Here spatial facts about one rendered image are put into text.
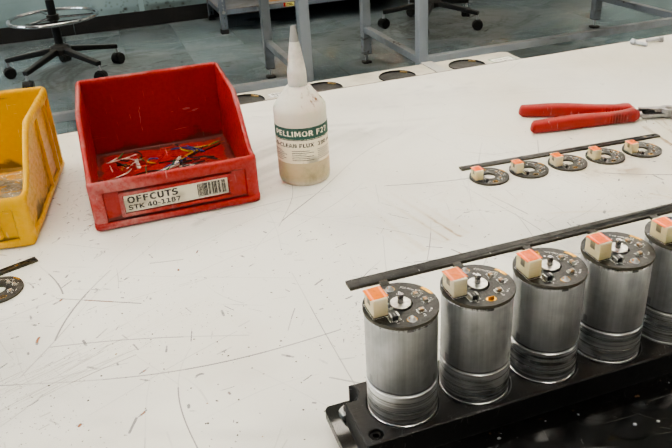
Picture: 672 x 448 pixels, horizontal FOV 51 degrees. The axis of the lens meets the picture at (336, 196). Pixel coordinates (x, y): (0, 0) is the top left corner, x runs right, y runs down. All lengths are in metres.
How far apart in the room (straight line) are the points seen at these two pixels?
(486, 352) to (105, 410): 0.15
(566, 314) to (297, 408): 0.11
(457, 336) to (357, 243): 0.16
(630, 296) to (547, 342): 0.03
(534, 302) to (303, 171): 0.23
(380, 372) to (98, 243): 0.23
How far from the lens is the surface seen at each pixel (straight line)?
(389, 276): 0.25
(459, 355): 0.25
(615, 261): 0.26
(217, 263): 0.38
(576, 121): 0.54
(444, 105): 0.59
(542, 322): 0.26
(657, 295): 0.29
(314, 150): 0.45
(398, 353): 0.23
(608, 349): 0.28
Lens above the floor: 0.95
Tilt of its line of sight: 27 degrees down
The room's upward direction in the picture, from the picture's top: 4 degrees counter-clockwise
